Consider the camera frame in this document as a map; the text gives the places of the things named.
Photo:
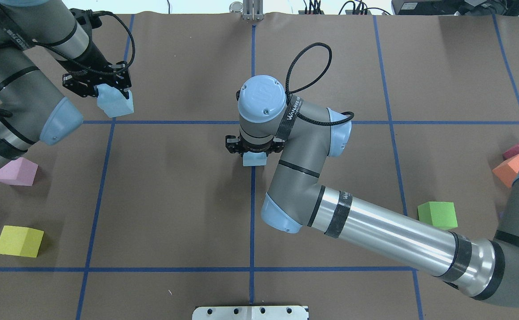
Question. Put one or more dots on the orange foam block right side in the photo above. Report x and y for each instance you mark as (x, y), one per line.
(507, 171)

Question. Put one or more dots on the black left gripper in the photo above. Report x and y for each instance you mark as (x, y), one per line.
(95, 58)

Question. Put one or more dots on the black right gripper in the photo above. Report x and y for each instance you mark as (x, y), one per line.
(232, 146)

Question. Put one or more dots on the metal base plate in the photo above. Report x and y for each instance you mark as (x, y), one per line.
(274, 312)

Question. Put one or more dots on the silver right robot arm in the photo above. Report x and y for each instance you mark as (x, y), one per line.
(306, 134)

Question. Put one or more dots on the light pink foam block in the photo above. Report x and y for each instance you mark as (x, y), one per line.
(19, 172)

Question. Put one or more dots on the light blue foam block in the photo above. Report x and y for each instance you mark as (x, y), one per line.
(254, 159)
(112, 102)

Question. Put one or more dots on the green foam block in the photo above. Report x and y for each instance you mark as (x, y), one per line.
(438, 214)

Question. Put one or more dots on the yellow foam block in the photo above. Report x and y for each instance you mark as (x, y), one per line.
(20, 241)

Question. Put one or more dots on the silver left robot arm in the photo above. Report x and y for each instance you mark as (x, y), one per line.
(32, 108)

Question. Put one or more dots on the aluminium frame post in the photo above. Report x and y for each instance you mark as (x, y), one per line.
(250, 10)

